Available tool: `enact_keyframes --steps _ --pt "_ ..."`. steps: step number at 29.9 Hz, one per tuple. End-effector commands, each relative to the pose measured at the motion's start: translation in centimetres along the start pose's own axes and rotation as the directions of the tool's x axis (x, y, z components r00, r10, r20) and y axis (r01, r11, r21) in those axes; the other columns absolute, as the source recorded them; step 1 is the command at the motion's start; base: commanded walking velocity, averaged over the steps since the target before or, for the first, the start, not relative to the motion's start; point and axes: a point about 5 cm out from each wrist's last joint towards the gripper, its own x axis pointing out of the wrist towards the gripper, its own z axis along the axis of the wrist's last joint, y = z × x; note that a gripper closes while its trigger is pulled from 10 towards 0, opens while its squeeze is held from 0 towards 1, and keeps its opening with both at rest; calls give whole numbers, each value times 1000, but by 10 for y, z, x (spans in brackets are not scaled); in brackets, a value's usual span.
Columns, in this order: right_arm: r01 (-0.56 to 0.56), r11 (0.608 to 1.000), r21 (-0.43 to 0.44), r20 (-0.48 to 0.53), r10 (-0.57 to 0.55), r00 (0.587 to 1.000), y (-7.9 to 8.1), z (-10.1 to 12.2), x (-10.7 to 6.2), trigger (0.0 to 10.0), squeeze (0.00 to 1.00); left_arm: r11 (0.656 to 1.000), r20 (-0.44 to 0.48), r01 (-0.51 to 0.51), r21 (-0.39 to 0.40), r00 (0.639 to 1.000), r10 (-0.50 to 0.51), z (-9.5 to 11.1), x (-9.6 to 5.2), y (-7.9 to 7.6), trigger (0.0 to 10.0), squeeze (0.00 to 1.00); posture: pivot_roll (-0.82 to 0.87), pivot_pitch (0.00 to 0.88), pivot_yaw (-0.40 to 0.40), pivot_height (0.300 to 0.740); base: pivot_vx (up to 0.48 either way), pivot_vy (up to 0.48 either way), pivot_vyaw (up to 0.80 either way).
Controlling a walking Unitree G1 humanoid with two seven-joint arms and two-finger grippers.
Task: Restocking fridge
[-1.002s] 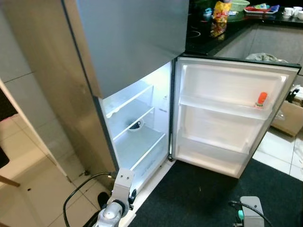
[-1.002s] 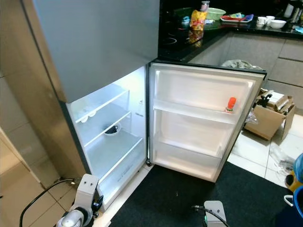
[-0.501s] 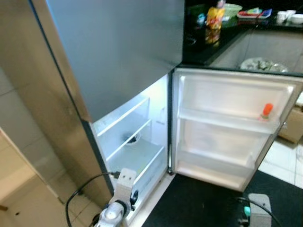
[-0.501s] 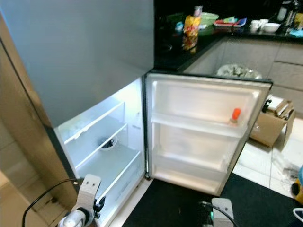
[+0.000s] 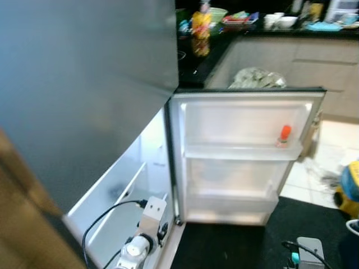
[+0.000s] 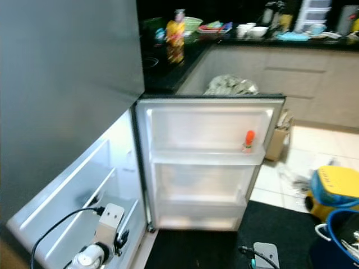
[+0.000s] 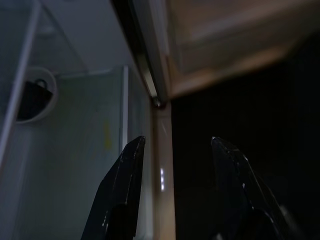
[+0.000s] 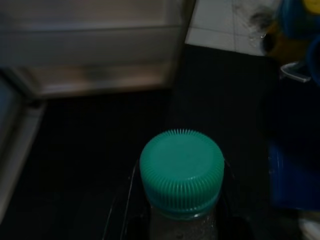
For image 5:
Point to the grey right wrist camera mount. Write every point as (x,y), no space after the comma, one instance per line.
(311,249)

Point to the small bottle with orange cap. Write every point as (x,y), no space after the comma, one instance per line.
(285,133)

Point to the grey fridge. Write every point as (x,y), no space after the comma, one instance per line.
(84,84)

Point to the white-lined fridge door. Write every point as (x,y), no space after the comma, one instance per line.
(241,117)

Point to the brown wooden panel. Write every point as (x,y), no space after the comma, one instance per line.
(22,224)

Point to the dark blue bucket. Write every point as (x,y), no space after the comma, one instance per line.
(352,252)

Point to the beige kitchen cabinet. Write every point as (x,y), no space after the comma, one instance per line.
(325,73)

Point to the white plastic drawer unit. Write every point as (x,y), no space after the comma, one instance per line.
(339,8)

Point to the black floor mat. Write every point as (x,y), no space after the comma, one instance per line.
(235,246)

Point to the white bowl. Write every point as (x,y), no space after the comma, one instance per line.
(288,22)

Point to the yellow bottle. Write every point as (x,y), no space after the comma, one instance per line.
(201,23)

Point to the light blue cloth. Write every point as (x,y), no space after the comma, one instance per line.
(322,26)

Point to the green bowl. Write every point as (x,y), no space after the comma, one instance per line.
(219,14)

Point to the red tray with items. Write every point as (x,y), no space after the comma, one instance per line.
(238,20)

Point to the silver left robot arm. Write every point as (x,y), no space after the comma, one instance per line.
(134,252)

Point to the grey-green plastic bag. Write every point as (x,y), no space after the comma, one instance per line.
(258,78)

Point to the black kitchen countertop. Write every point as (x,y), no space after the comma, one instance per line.
(193,67)

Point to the yellow and blue vacuum cleaner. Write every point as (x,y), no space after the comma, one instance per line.
(350,185)

